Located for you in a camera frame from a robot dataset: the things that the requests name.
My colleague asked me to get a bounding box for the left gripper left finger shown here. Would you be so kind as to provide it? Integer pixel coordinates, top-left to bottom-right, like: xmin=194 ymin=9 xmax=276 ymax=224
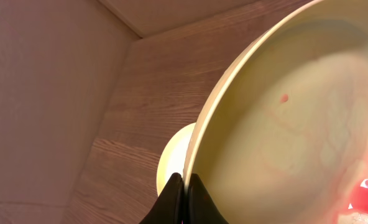
xmin=140 ymin=173 xmax=184 ymax=224

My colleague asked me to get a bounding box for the yellow-green plate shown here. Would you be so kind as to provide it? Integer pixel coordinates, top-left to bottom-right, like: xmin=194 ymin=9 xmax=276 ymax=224
xmin=183 ymin=0 xmax=368 ymax=223
xmin=156 ymin=123 xmax=195 ymax=197

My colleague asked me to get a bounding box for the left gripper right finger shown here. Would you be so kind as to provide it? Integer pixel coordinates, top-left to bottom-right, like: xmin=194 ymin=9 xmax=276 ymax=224
xmin=186 ymin=174 xmax=228 ymax=224

